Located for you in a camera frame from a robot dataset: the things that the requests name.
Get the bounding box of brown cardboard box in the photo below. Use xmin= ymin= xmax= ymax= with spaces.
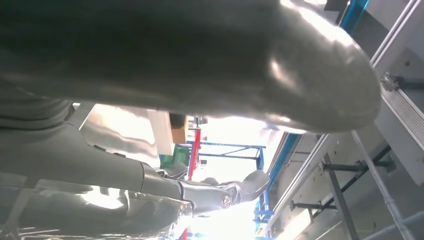
xmin=170 ymin=125 xmax=190 ymax=145

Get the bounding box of blue metal shelf rack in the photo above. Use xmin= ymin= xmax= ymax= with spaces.
xmin=185 ymin=140 xmax=268 ymax=170

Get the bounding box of long blue beam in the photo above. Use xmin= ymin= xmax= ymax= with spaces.
xmin=254 ymin=0 xmax=369 ymax=240

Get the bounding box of grey ceiling pipe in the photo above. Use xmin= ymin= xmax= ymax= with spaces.
xmin=351 ymin=130 xmax=417 ymax=240

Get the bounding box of white upright panel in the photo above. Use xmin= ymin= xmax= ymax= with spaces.
xmin=147 ymin=110 xmax=175 ymax=157

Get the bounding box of stainless steel workbench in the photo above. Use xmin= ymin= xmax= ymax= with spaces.
xmin=71 ymin=103 xmax=162 ymax=168

